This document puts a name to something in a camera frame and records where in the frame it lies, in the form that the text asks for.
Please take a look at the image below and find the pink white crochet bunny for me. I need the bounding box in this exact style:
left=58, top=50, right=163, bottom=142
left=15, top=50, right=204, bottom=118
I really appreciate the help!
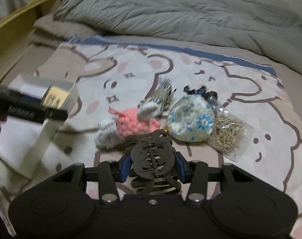
left=95, top=101, right=161, bottom=149

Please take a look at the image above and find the dark brown hair claw clip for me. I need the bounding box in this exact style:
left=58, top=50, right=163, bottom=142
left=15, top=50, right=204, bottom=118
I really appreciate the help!
left=126, top=129, right=182, bottom=195

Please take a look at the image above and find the gold yellow small packet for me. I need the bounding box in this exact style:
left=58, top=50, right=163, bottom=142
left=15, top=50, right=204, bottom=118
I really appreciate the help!
left=40, top=85, right=70, bottom=110

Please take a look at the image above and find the plastic bag of beige cords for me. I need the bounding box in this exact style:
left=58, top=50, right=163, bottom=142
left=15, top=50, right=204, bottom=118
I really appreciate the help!
left=206, top=107, right=253, bottom=162

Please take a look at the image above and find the dark blue brown scrunchie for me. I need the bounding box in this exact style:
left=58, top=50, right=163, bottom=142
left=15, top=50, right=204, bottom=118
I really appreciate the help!
left=183, top=86, right=218, bottom=101

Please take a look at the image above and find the white cardboard box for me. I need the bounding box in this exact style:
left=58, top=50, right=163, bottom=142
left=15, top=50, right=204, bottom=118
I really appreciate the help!
left=0, top=74, right=79, bottom=179

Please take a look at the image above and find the blue floral fabric pouch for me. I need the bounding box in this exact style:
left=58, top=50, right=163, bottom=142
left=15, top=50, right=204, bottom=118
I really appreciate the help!
left=167, top=94, right=214, bottom=142

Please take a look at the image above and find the yellow wooden bedside shelf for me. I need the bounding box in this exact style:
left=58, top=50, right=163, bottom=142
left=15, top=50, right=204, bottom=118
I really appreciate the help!
left=0, top=0, right=62, bottom=82

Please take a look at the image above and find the beige fluffy folded blanket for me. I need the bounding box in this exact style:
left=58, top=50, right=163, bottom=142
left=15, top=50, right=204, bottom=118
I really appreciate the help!
left=28, top=14, right=105, bottom=48

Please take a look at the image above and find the cartoon bear print cloth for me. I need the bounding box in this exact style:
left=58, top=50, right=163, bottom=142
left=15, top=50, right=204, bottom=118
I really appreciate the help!
left=0, top=35, right=302, bottom=239

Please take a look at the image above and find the grey quilted duvet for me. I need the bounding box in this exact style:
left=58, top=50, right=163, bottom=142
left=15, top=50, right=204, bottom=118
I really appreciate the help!
left=54, top=0, right=302, bottom=74

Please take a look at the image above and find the striped tasselled hair tie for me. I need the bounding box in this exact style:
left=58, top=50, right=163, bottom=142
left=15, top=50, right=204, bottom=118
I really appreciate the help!
left=145, top=77, right=177, bottom=112

